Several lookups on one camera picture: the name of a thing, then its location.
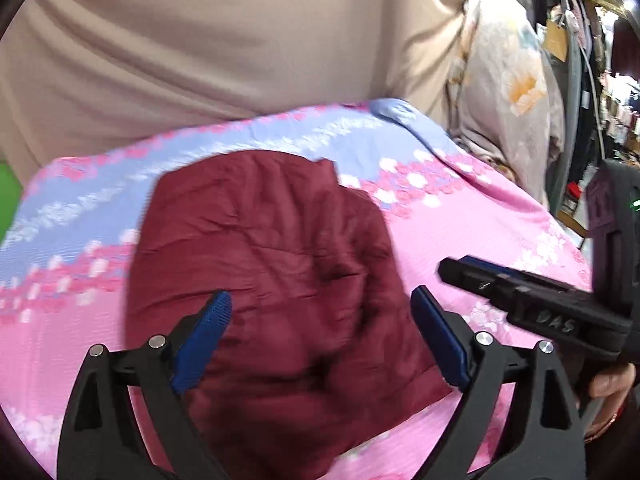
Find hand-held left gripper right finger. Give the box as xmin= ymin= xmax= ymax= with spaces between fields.
xmin=410 ymin=284 xmax=586 ymax=480

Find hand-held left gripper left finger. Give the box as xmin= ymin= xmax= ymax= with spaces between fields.
xmin=56 ymin=289 xmax=233 ymax=480

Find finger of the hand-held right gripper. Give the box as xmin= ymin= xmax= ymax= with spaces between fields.
xmin=437 ymin=258 xmax=526 ymax=313
xmin=462 ymin=255 xmax=592 ymax=295

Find maroon puffer jacket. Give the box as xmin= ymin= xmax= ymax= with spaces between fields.
xmin=125 ymin=150 xmax=453 ymax=480

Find person's right hand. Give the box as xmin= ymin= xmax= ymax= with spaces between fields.
xmin=584 ymin=361 xmax=638 ymax=442

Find pink floral bed sheet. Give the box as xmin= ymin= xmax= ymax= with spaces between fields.
xmin=0 ymin=97 xmax=601 ymax=480

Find grey floral hanging cloth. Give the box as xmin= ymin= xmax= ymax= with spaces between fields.
xmin=445 ymin=0 xmax=566 ymax=206

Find brown cardboard tag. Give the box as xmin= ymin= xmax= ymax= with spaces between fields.
xmin=544 ymin=19 xmax=572 ymax=59

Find green plush toy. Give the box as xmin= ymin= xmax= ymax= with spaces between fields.
xmin=0 ymin=157 xmax=26 ymax=241

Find beige cloth backdrop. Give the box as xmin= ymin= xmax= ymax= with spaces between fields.
xmin=0 ymin=0 xmax=481 ymax=181

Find grey hose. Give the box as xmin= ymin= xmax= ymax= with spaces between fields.
xmin=562 ymin=22 xmax=587 ymax=213

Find white cable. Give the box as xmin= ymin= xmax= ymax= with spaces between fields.
xmin=580 ymin=42 xmax=610 ymax=158

